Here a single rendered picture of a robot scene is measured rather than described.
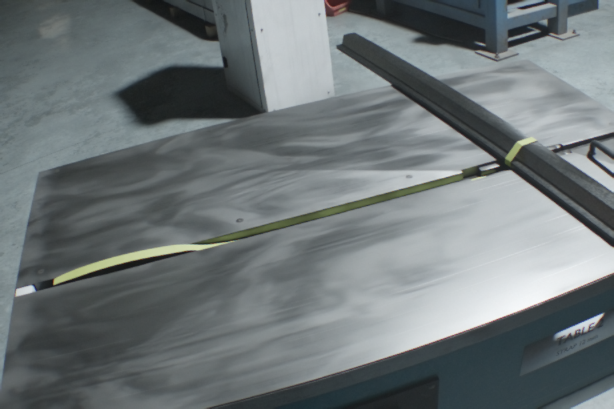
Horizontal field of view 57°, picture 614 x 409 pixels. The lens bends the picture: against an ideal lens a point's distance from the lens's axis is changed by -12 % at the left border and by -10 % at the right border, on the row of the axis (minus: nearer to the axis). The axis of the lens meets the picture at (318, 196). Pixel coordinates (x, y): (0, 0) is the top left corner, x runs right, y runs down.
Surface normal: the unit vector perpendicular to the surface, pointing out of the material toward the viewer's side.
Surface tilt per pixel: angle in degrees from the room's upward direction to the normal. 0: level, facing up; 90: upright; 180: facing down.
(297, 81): 90
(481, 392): 90
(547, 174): 75
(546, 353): 90
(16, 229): 0
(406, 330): 0
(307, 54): 90
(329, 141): 0
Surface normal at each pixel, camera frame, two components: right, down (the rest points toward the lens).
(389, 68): -0.92, 0.07
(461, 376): 0.29, 0.49
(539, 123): -0.11, -0.84
